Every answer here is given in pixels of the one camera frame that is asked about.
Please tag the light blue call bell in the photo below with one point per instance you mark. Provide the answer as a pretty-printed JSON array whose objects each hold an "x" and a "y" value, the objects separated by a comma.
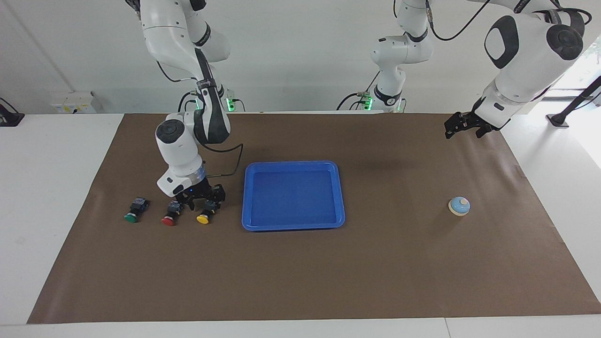
[{"x": 459, "y": 206}]

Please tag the black camera stand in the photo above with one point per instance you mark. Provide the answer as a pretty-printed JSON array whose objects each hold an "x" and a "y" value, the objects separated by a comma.
[{"x": 575, "y": 103}]

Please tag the black clamp mount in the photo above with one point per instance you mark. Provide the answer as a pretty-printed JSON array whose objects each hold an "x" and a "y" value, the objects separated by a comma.
[{"x": 9, "y": 117}]

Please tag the red push button switch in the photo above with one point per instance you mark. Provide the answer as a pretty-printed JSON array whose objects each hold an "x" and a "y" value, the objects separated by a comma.
[{"x": 170, "y": 217}]

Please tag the green push button switch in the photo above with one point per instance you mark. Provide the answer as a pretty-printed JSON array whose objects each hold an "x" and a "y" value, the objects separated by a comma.
[{"x": 135, "y": 211}]

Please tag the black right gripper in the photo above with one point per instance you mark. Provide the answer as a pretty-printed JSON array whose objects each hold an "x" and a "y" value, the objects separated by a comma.
[{"x": 202, "y": 190}]

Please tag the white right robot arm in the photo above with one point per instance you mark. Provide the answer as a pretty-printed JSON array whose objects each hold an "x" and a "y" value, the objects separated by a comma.
[{"x": 181, "y": 150}]

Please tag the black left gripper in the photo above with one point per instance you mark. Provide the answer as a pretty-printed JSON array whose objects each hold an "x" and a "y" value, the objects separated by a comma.
[{"x": 479, "y": 119}]

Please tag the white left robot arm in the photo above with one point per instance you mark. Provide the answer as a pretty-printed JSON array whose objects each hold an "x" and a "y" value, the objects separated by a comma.
[{"x": 530, "y": 51}]

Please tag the brown table mat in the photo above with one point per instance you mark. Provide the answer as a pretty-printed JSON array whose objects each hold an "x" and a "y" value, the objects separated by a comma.
[{"x": 300, "y": 272}]

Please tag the white power socket box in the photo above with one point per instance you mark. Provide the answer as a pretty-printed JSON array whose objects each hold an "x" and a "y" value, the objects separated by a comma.
[{"x": 73, "y": 103}]

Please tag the yellow push button switch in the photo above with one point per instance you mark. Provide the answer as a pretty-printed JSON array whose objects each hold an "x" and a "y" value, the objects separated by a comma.
[{"x": 204, "y": 218}]

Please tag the blue plastic tray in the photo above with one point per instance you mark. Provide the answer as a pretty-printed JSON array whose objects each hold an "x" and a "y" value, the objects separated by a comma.
[{"x": 293, "y": 197}]

